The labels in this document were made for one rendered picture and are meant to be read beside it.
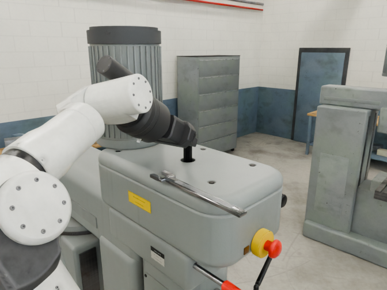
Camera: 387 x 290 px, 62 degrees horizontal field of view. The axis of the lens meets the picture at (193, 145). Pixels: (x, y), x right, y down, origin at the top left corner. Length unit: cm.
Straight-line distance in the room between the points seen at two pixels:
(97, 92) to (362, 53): 701
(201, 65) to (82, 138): 543
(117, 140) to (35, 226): 56
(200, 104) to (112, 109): 540
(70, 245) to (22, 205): 84
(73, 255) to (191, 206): 64
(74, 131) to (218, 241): 34
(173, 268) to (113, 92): 43
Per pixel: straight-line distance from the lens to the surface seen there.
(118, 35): 86
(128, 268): 98
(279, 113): 827
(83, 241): 120
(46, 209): 38
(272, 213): 74
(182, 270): 76
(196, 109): 591
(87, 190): 108
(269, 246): 71
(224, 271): 93
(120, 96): 53
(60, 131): 45
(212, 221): 62
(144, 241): 85
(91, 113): 49
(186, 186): 64
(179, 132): 67
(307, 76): 778
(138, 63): 87
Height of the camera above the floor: 216
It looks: 17 degrees down
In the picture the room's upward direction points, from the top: straight up
